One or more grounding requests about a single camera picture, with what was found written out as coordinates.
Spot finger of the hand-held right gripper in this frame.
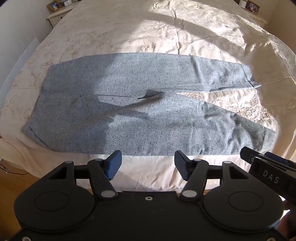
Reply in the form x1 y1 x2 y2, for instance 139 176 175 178
264 152 296 171
240 147 263 165

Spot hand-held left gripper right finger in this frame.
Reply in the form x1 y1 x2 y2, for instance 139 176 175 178
174 150 249 201

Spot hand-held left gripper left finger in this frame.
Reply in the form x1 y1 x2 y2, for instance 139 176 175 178
47 150 122 201

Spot grey speckled pants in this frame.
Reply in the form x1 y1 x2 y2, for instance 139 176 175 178
21 52 276 156

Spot cream bedside table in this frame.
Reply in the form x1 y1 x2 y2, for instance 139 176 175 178
46 4 75 27
240 5 269 26

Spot beige embroidered bedspread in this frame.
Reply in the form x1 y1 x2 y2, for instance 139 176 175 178
0 0 296 194

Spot thin floor cable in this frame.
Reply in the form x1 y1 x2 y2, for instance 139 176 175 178
0 163 28 176

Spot wooden picture frame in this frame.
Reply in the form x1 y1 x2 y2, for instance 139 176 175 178
245 1 261 14
47 1 63 12

